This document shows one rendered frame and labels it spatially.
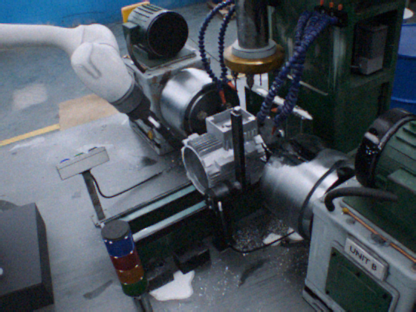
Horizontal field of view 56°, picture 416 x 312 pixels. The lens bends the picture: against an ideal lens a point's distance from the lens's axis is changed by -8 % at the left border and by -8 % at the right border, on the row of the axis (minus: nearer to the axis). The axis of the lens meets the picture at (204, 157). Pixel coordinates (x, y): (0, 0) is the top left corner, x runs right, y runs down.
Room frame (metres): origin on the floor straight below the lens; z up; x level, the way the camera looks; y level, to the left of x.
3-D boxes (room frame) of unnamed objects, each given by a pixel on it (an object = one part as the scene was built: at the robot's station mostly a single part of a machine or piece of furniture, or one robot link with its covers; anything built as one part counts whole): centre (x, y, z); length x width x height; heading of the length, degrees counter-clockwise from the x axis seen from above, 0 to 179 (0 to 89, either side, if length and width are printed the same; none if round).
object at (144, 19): (1.65, 0.18, 1.16); 0.33 x 0.26 x 0.42; 28
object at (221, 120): (1.08, -0.09, 1.11); 0.12 x 0.11 x 0.07; 116
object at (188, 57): (1.63, 0.13, 0.99); 0.35 x 0.31 x 0.37; 28
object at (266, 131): (1.15, -0.23, 1.02); 0.15 x 0.02 x 0.15; 28
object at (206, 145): (1.06, -0.06, 1.01); 0.20 x 0.19 x 0.19; 116
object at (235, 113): (0.93, -0.09, 1.12); 0.04 x 0.03 x 0.26; 118
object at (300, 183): (0.81, -0.30, 1.04); 0.41 x 0.25 x 0.25; 28
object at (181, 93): (1.42, 0.02, 1.04); 0.37 x 0.25 x 0.25; 28
